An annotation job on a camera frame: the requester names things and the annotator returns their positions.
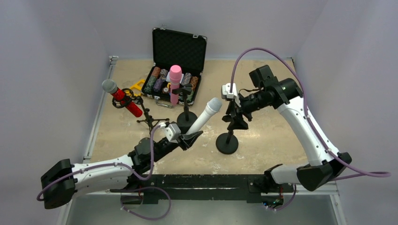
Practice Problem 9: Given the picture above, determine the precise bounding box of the black tripod shock mount stand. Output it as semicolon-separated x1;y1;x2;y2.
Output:
122;88;170;132

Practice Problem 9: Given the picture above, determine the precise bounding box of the white microphone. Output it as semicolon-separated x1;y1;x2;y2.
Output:
185;97;222;135

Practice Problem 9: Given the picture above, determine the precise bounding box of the black round base mic stand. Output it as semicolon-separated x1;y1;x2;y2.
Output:
216;130;238;155

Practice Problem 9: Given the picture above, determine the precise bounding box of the pink microphone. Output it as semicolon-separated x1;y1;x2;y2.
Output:
169;65;182;106

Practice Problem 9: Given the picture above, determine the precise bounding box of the red glitter microphone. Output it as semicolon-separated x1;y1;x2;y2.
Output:
102;79;143;118

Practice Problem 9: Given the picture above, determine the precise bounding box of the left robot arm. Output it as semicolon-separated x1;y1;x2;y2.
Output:
36;122;203;209

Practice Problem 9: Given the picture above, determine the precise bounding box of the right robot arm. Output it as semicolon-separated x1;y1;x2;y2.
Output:
221;65;352;192

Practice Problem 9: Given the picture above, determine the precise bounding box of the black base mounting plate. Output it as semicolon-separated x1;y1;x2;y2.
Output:
110;174;293;204

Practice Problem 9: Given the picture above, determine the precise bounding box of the black poker chip case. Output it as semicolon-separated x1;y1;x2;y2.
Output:
141;27;207;106

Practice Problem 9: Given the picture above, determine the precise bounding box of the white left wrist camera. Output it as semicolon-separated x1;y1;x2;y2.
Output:
159;122;181;141

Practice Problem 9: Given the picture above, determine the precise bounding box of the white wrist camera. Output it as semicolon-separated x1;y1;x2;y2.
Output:
159;122;181;141
221;83;240;107

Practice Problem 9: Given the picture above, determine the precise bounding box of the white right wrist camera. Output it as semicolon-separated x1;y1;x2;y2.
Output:
221;83;240;107

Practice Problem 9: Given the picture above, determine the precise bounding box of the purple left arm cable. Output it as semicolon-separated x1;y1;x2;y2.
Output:
37;125;162;202

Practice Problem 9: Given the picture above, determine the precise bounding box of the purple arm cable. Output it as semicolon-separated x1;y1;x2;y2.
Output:
37;125;162;202
229;47;392;212

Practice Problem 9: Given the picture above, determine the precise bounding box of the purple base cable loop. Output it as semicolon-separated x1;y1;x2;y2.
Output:
120;186;172;221

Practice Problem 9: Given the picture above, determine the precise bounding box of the yellow plastic triangle frame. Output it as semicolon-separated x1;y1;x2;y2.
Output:
130;79;145;96

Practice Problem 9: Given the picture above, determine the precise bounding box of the aluminium table edge rail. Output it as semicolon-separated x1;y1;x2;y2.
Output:
83;55;119;163

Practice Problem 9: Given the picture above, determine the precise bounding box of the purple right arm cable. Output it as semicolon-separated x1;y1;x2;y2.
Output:
229;47;392;212

